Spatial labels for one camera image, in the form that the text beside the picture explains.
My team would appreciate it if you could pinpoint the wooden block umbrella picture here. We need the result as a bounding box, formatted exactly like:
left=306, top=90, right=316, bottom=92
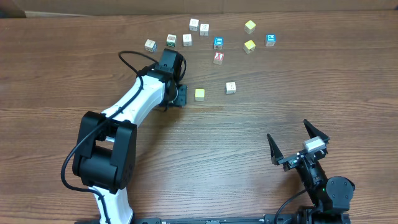
left=200, top=24, right=209, bottom=36

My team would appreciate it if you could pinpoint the wooden block car picture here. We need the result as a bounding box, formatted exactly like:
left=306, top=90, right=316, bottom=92
left=144, top=39, right=157, bottom=53

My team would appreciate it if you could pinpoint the wooden block blue side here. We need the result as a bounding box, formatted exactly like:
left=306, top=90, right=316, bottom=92
left=182, top=34, right=192, bottom=47

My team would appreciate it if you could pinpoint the wooden block red top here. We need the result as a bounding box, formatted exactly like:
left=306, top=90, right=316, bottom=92
left=213, top=52, right=224, bottom=65

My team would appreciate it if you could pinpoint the wooden block green letter B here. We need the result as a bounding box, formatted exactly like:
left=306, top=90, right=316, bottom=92
left=166, top=34, right=177, bottom=47

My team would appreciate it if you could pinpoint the wooden block yellow top near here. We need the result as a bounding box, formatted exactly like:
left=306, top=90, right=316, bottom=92
left=243, top=40, right=256, bottom=54

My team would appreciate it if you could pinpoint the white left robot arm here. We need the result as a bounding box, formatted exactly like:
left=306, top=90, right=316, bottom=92
left=61, top=49, right=187, bottom=223

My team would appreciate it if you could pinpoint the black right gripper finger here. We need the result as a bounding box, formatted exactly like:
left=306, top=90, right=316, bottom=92
left=303, top=119, right=330, bottom=142
left=267, top=134, right=284, bottom=165

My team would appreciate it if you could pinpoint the wooden block blue top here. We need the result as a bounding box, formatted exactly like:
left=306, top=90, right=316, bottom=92
left=213, top=37, right=223, bottom=50

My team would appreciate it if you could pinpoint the wooden block letter T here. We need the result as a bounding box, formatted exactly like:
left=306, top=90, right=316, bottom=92
left=226, top=82, right=236, bottom=95

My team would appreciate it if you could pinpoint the wooden block blue letter P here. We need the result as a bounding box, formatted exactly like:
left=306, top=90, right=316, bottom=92
left=266, top=34, right=276, bottom=47

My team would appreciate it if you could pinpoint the cardboard backdrop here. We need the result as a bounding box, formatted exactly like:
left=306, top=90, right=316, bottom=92
left=1, top=0, right=397, bottom=17

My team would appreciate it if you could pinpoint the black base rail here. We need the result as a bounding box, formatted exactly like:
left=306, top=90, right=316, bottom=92
left=133, top=213, right=352, bottom=224

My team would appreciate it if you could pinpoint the plain wooden block far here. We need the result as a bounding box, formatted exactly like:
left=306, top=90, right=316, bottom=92
left=189, top=18, right=199, bottom=32

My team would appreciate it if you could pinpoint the wooden block yellow top far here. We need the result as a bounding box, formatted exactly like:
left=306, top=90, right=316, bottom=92
left=244, top=20, right=256, bottom=34

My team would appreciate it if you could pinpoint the wooden block yellow letter S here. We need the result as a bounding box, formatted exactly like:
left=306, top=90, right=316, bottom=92
left=195, top=89, right=205, bottom=101

